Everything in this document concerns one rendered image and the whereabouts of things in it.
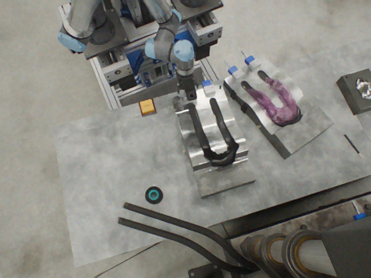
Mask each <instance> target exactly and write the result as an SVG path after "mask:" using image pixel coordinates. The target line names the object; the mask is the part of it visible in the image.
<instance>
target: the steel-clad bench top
mask: <svg viewBox="0 0 371 278"><path fill-rule="evenodd" d="M273 66H274V67H275V68H276V69H277V70H278V71H279V72H282V73H284V74H285V75H287V76H288V77H290V78H291V79H292V80H293V81H294V82H295V84H297V86H298V87H299V89H300V90H301V92H302V93H303V95H304V96H305V98H306V99H307V101H308V102H309V103H310V104H311V105H312V106H315V105H318V106H319V107H320V108H321V109H322V110H323V111H324V113H325V114H326V115H327V116H328V117H329V118H330V119H331V120H332V122H334V124H333V125H331V126H330V127H329V129H327V130H326V131H325V132H324V133H322V134H321V135H320V136H318V137H317V138H315V139H314V140H312V141H310V142H309V143H308V144H307V145H306V146H304V147H303V148H301V149H300V150H298V151H297V152H295V153H293V154H292V155H291V156H289V158H287V159H286V160H284V159H283V158H282V156H281V155H280V154H279V152H278V151H276V149H275V148H274V147H273V146H272V145H271V143H270V142H269V140H268V139H267V138H266V136H265V135H264V134H263V133H262V132H261V131H260V130H259V129H258V128H256V124H255V123H254V122H253V121H252V120H251V118H250V117H249V116H248V114H247V113H246V112H245V113H243V112H242V110H241V106H240V105H239V103H238V102H237V101H236V99H234V100H233V99H232V98H231V97H230V93H229V91H228V90H227V89H226V88H225V86H224V79H225V78H224V79H221V80H217V81H213V82H211V83H212V85H216V84H220V83H221V84H222V87H223V89H224V92H225V95H226V97H227V101H228V104H229V106H230V109H231V112H232V115H233V116H234V119H235V121H236V123H237V125H238V127H239V128H240V131H241V132H242V134H243V136H244V138H245V140H246V143H247V145H248V148H249V152H248V159H249V161H250V164H251V167H252V170H253V173H254V175H255V178H256V180H255V182H253V183H250V184H247V185H244V186H241V187H238V188H235V189H231V190H228V191H224V192H221V193H217V194H214V195H210V196H207V197H205V198H202V199H201V197H200V193H199V190H198V186H197V182H196V180H195V176H194V173H193V170H192V167H191V165H190V162H189V158H188V155H187V153H183V151H184V150H185V149H186V148H185V145H184V141H183V138H182V134H181V131H180V129H179V127H178V123H177V120H176V116H175V113H174V110H173V106H172V101H171V97H175V96H178V93H177V92H174V93H171V94H167V95H163V96H160V97H156V98H154V103H155V107H156V110H157V113H156V114H152V115H150V116H146V117H142V115H141V111H140V107H139V103H136V104H132V105H128V106H125V107H121V108H117V109H114V110H110V111H106V112H103V113H100V114H97V115H93V116H90V117H85V118H82V119H79V120H75V121H71V122H67V123H64V124H61V125H57V126H53V127H52V128H53V133H54V139H55V147H56V154H57V161H58V165H59V172H60V180H61V186H62V190H63V198H64V202H65V209H66V216H67V223H68V230H69V235H70V241H71V245H72V252H73V259H74V264H75V267H78V266H82V265H85V264H89V263H92V262H95V261H98V260H102V259H105V258H108V257H111V256H115V255H118V254H121V253H125V252H128V251H131V250H134V249H137V248H141V247H144V246H147V245H151V244H154V243H157V242H161V241H164V240H167V239H166V238H163V237H159V236H156V235H153V234H149V233H147V232H144V231H140V230H138V229H134V228H130V227H127V226H123V225H121V224H118V223H116V220H117V219H116V218H118V217H122V218H124V219H127V220H130V221H134V222H138V223H142V224H145V225H148V226H151V227H155V228H159V229H162V230H165V231H167V232H171V233H174V234H178V235H180V236H181V235H184V234H187V233H190V232H193V231H190V230H189V229H186V228H183V227H179V226H175V225H173V224H170V223H167V222H163V221H160V220H157V219H154V218H151V217H147V216H145V215H143V214H140V213H137V212H134V211H130V210H127V209H125V208H122V203H123V202H127V203H130V204H133V205H137V206H140V207H143V208H146V209H149V210H153V211H156V212H159V213H162V214H163V215H167V216H171V217H174V218H177V219H180V220H184V221H187V222H190V223H193V224H197V225H200V226H202V227H209V226H212V225H215V224H218V223H222V222H225V221H228V220H232V219H234V218H238V217H242V216H245V215H246V214H249V213H253V212H256V211H259V210H263V209H267V208H269V207H273V206H276V205H279V204H283V203H284V202H287V201H291V200H294V199H297V198H300V197H304V196H307V195H311V194H314V193H318V192H320V191H322V190H325V189H328V188H332V187H334V186H338V185H342V184H345V183H348V182H351V181H354V180H357V179H359V178H362V177H366V176H369V175H371V111H368V112H366V113H362V114H358V115H355V116H353V114H352V112H351V110H350V108H349V106H348V104H347V102H346V100H345V99H344V97H343V94H342V92H341V90H340V89H339V87H338V85H337V84H336V82H337V81H338V80H339V79H340V77H341V76H342V75H345V74H349V73H352V72H356V71H360V70H363V69H366V68H369V69H370V71H371V38H369V39H365V40H361V41H357V42H354V43H351V44H348V45H343V46H339V47H335V48H333V49H329V50H325V51H321V52H317V53H315V54H311V55H307V56H303V57H299V58H295V59H293V60H289V61H285V62H281V63H277V64H275V65H273ZM345 134H346V135H347V137H348V138H349V139H350V140H351V142H352V143H353V145H354V146H355V148H356V149H357V150H358V152H359V153H361V155H362V156H363V157H364V158H363V159H362V158H361V156H359V155H358V153H357V152H356V151H355V149H354V148H353V147H352V146H351V144H350V143H349V141H348V140H347V139H346V137H345V136H344V135H345ZM153 186H156V187H158V188H160V189H161V191H162V193H163V198H162V201H161V202H160V203H159V204H157V205H152V204H149V203H148V202H147V201H146V198H145V192H146V190H147V189H148V188H150V187H153Z"/></svg>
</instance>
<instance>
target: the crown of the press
mask: <svg viewBox="0 0 371 278"><path fill-rule="evenodd" d="M320 237H321V240H322V242H323V244H324V247H325V249H326V252H327V255H328V257H329V259H330V262H331V264H332V266H333V269H334V271H335V273H336V275H337V278H371V215H370V216H367V217H364V218H363V219H360V220H356V221H353V222H350V223H346V224H343V225H341V226H338V227H334V228H331V229H329V230H327V231H323V232H322V233H321V234H320Z"/></svg>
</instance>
